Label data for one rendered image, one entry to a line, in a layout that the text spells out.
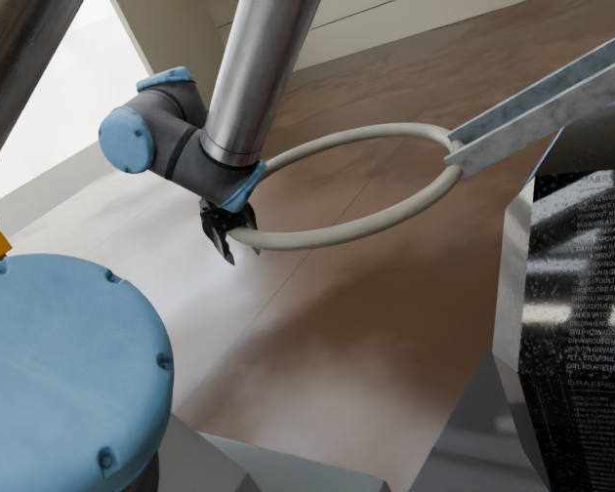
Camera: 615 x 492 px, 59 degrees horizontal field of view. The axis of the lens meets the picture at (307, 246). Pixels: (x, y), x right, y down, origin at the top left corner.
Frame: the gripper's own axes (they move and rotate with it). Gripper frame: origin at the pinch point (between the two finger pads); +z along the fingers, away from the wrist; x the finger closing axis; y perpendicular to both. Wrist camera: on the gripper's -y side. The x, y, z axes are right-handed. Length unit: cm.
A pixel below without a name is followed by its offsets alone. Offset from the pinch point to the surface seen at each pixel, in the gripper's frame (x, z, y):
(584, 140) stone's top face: 68, 1, 11
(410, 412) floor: 26, 92, -30
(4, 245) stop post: -60, -5, -52
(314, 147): 23.8, -6.5, -22.3
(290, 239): 8.6, -7.9, 18.5
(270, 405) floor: -18, 96, -64
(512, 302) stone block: 42, 20, 22
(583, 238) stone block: 54, 9, 27
